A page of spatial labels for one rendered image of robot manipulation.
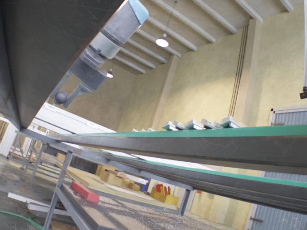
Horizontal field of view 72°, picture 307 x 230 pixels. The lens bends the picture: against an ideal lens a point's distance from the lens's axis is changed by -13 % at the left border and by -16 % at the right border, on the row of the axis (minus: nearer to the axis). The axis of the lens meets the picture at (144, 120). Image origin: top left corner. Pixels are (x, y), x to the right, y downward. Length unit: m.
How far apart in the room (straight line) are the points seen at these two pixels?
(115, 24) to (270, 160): 0.48
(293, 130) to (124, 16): 0.48
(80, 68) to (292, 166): 0.56
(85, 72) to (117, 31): 0.14
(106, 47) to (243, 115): 8.11
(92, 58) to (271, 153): 0.45
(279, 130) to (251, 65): 9.21
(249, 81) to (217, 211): 4.69
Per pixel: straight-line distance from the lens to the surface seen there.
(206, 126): 0.31
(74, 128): 1.00
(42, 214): 1.71
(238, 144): 0.26
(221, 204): 8.03
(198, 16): 11.80
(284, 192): 0.60
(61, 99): 0.68
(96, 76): 0.65
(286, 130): 0.23
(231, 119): 0.28
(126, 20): 0.60
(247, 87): 8.99
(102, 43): 0.61
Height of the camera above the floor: 0.78
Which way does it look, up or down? 13 degrees up
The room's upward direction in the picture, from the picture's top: 18 degrees clockwise
